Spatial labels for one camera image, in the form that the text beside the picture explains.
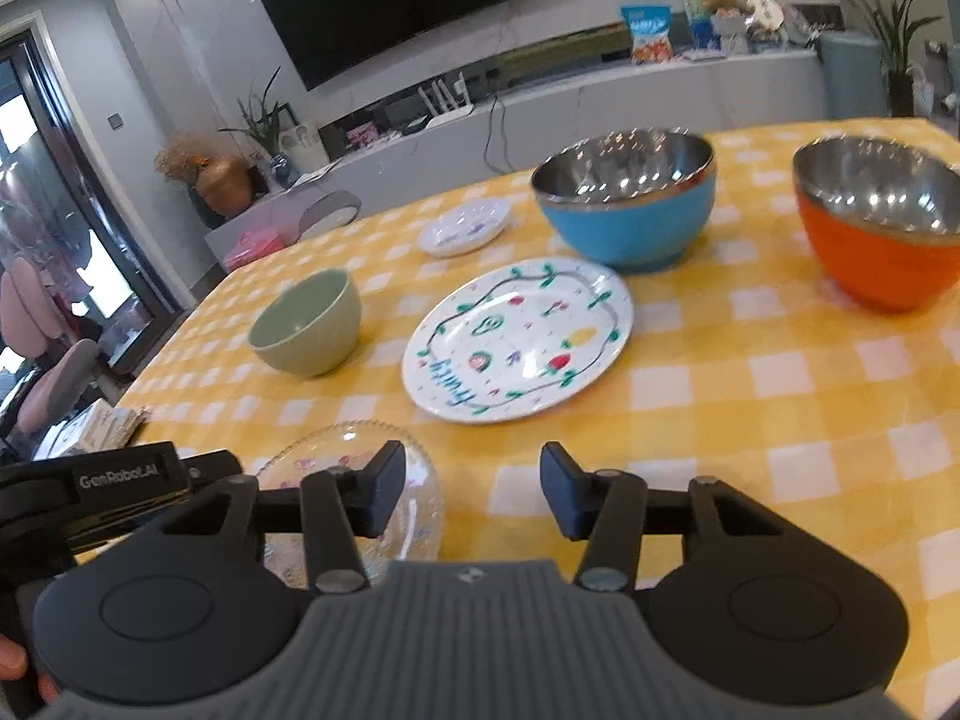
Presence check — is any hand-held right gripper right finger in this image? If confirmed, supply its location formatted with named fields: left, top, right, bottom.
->
left=540, top=441, right=797, bottom=593

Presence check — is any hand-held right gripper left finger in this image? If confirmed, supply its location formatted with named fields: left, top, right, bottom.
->
left=161, top=439, right=407, bottom=593

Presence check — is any clear glass plate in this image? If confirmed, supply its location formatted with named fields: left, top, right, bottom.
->
left=251, top=420, right=446, bottom=590

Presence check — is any white fruit-printed plate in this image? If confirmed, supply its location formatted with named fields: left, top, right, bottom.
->
left=401, top=256, right=635, bottom=427

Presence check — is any blue steel bowl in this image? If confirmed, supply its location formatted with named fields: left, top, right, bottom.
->
left=530, top=129, right=717, bottom=275

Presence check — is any orange steel bowl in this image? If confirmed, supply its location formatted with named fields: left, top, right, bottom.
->
left=793, top=135, right=960, bottom=314

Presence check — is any person's left hand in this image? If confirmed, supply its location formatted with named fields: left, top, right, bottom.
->
left=0, top=634, right=61, bottom=703

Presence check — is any green ceramic bowl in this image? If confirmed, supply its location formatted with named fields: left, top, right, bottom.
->
left=247, top=268, right=362, bottom=378

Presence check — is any yellow checked tablecloth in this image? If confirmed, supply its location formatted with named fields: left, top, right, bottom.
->
left=75, top=116, right=960, bottom=720

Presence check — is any pink tissue box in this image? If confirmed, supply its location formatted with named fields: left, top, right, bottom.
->
left=225, top=229, right=286, bottom=271

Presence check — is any small white plate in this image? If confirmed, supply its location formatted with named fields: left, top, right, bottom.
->
left=417, top=197, right=514, bottom=259

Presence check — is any grey round device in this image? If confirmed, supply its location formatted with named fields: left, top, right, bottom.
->
left=298, top=190, right=359, bottom=237

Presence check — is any dark framed glass door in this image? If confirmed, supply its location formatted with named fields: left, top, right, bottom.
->
left=0, top=15, right=188, bottom=391

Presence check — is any brown vase with dried flowers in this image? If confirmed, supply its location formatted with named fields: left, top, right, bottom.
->
left=155, top=133, right=254, bottom=216

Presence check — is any white cartoon card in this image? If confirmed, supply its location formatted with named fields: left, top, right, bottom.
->
left=279, top=122, right=320, bottom=162

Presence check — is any aloe plant in patterned vase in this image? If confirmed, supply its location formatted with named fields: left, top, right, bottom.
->
left=221, top=66, right=299, bottom=192

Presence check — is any white router with antennas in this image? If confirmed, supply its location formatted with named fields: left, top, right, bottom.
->
left=416, top=71, right=477, bottom=128

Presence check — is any white television cabinet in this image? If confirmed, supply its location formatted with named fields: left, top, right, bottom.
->
left=204, top=43, right=826, bottom=271

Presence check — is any blue snack bag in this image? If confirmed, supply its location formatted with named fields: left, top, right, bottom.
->
left=621, top=4, right=673, bottom=65

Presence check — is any small blue box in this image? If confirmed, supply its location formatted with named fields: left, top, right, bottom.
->
left=688, top=15, right=725, bottom=53

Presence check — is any grey-blue trash bin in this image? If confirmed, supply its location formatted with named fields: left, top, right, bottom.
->
left=816, top=31, right=890, bottom=119

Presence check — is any black power cable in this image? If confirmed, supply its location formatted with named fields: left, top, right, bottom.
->
left=482, top=96, right=512, bottom=173

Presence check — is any black wall television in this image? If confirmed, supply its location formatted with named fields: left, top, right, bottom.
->
left=250, top=0, right=563, bottom=92

